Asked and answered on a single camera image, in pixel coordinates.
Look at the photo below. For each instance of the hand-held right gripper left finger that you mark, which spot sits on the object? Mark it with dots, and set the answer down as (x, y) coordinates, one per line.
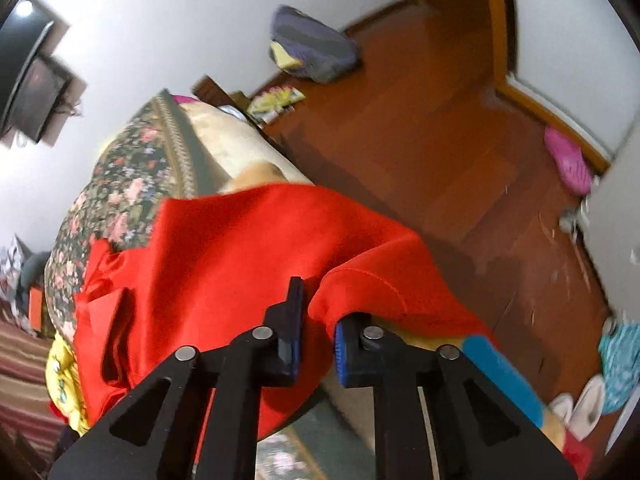
(296, 345)

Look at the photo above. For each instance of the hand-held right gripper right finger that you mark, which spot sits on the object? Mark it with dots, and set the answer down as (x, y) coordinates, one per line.
(342, 355)

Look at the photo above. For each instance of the red garment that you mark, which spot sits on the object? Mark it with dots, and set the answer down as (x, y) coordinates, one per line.
(225, 260)

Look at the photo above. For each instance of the white slipper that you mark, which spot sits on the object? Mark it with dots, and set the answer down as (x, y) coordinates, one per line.
(561, 407)
(587, 407)

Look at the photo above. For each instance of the yellow printed blanket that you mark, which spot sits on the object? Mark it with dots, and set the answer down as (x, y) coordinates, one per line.
(62, 380)

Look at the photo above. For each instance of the floral bedspread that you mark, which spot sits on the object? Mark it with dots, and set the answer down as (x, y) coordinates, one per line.
(135, 160)

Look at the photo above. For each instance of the colourful printed packet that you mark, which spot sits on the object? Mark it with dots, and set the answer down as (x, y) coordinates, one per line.
(275, 100)

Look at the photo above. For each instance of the orange box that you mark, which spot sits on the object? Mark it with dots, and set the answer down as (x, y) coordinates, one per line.
(36, 310)

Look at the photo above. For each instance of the wooden nightstand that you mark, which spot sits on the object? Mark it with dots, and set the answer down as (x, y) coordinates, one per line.
(210, 90)

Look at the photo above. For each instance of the grey cloth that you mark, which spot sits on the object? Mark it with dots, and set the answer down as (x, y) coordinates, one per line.
(36, 267)

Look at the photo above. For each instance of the striped rug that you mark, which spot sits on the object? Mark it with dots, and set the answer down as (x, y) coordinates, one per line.
(25, 385)

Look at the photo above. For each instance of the teal patterned cloth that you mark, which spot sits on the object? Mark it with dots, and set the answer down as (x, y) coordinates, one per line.
(620, 360)

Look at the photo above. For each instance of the pink slipper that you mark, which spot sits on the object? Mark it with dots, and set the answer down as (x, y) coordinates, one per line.
(565, 160)

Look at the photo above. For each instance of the grey purple bag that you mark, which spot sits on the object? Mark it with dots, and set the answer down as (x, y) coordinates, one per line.
(317, 45)

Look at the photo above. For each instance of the white cabinet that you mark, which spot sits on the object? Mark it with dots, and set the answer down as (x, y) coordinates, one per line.
(620, 220)

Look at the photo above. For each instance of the black wall television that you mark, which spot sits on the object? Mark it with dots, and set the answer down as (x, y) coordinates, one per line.
(35, 95)

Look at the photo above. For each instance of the wooden door frame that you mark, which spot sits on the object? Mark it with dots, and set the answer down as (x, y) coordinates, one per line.
(497, 25)

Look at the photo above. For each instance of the black wall panel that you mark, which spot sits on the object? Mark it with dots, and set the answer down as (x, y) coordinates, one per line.
(25, 45)

